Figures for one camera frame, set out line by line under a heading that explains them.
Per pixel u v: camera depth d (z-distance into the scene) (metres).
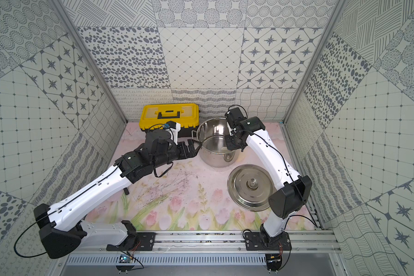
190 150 0.60
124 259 0.71
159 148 0.50
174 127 0.62
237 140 0.65
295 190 0.42
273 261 0.72
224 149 1.04
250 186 0.88
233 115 0.60
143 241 0.74
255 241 0.74
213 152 0.86
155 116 1.01
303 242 0.76
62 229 0.40
